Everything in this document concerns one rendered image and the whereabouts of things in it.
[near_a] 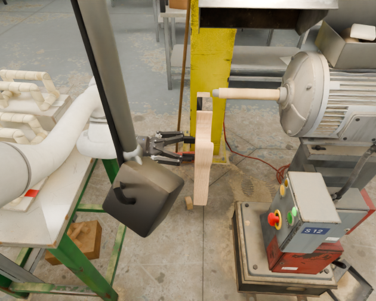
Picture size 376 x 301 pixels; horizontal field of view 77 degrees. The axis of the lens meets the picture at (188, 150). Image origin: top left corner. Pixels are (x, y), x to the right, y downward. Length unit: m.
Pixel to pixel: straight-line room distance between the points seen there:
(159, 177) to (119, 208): 0.03
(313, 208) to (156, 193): 0.58
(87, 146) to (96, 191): 1.29
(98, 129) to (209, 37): 1.01
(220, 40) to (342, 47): 1.03
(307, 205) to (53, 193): 0.83
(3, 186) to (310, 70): 0.69
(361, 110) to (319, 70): 0.15
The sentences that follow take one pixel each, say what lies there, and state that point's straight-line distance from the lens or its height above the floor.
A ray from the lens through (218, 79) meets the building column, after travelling 1.74.
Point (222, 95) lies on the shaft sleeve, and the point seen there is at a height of 1.25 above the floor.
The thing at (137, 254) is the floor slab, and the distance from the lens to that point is 1.79.
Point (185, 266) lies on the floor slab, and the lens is 1.73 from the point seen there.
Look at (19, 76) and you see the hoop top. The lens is 1.14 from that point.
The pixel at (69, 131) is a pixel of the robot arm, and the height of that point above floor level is 1.29.
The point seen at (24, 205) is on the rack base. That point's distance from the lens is 1.00.
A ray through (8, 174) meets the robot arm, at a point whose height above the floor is 1.39.
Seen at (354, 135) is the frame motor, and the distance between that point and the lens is 0.79.
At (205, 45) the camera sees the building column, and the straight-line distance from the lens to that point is 1.63.
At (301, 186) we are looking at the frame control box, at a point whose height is 1.12.
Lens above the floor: 1.65
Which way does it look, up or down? 46 degrees down
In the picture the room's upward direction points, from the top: straight up
